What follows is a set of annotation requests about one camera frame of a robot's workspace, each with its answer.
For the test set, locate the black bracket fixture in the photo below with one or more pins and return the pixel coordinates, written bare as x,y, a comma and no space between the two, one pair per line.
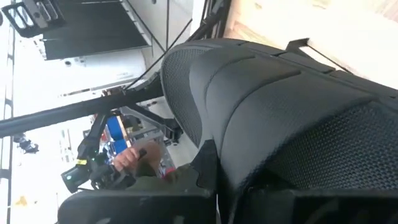
37,18

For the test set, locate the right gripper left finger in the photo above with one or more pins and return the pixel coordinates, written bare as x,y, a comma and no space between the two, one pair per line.
140,208

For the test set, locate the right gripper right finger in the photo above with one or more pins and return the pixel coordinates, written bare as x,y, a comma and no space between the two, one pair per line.
311,208

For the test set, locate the wooden shelf with metal frame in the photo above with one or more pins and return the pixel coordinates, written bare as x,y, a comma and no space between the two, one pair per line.
342,37

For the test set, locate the person's forearm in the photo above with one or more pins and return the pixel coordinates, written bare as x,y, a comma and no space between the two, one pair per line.
152,155

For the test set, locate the person's hand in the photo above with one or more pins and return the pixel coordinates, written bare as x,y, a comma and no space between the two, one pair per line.
124,160

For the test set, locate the dark rectangular panel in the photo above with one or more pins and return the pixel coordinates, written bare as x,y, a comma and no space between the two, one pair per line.
93,28

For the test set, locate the black rubber slide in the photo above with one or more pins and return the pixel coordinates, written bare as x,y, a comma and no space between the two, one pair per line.
264,109

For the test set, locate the person's body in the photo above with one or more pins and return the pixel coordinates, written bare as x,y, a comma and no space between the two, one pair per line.
168,180

